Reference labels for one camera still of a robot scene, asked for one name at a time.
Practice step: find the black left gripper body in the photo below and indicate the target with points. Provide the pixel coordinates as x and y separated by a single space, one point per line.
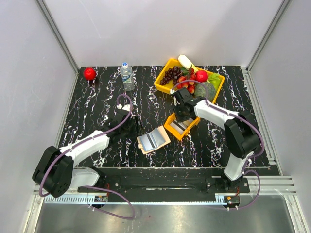
132 131

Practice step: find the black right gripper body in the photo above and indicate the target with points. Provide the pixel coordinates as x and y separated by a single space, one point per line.
180 113

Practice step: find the credit card stack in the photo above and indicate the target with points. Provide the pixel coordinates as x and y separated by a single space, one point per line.
182 126

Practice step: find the white credit card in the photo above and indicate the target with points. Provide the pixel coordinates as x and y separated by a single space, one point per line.
148 142

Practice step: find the small yellow card bin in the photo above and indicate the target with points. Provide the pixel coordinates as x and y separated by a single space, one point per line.
178 136

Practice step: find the beige leather card holder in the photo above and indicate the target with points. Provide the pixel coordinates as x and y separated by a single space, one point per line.
160 136

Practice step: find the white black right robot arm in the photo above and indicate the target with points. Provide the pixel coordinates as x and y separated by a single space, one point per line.
243 139

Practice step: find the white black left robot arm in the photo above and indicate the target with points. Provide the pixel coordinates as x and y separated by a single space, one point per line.
56 171

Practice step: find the green netted melon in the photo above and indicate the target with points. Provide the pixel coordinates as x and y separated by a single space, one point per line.
205 89

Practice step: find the red cherry bunch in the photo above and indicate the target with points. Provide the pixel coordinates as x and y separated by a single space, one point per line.
185 79

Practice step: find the purple grape bunch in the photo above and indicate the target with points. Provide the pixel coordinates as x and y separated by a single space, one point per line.
172 74

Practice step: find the red apple in tray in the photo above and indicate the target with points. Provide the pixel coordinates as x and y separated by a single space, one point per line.
201 76

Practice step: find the green leafy vegetable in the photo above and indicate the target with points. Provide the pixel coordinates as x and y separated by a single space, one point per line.
215 80

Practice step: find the white radish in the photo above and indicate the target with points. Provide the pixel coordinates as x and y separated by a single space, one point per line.
185 62

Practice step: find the clear plastic water bottle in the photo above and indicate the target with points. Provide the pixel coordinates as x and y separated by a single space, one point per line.
127 76

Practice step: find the red apple on table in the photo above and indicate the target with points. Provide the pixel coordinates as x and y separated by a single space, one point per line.
89 73

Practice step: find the aluminium frame rail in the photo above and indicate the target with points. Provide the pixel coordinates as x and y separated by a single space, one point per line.
57 34

